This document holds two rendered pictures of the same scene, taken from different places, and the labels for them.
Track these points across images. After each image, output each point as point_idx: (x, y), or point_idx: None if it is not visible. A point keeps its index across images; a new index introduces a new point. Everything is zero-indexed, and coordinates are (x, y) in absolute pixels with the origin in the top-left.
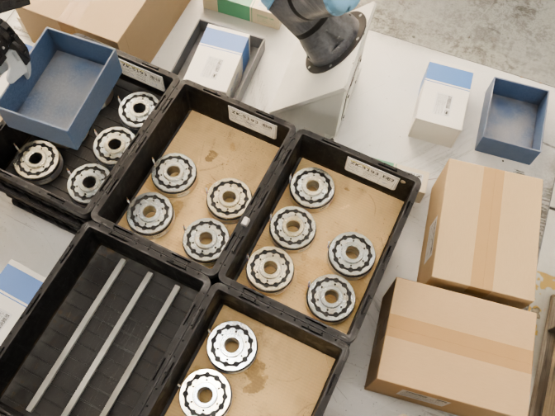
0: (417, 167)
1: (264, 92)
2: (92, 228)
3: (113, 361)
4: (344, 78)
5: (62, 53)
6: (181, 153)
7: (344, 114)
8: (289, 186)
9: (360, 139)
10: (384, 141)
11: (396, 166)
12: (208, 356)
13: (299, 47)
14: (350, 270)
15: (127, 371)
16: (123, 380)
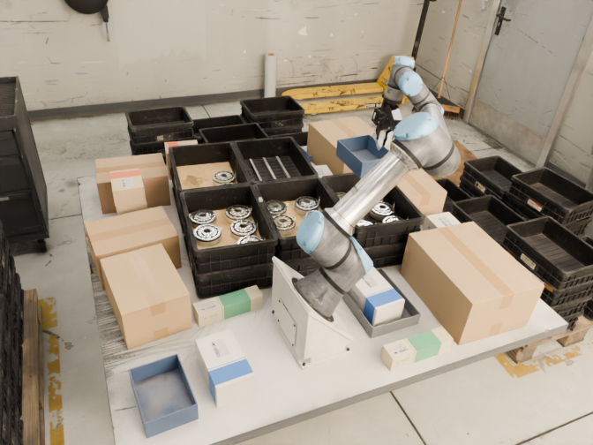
0: (210, 334)
1: (339, 315)
2: (313, 175)
3: (266, 175)
4: (279, 262)
5: None
6: None
7: (281, 330)
8: None
9: (258, 327)
10: (243, 335)
11: (221, 306)
12: None
13: (342, 324)
14: (202, 227)
15: (258, 173)
16: (256, 171)
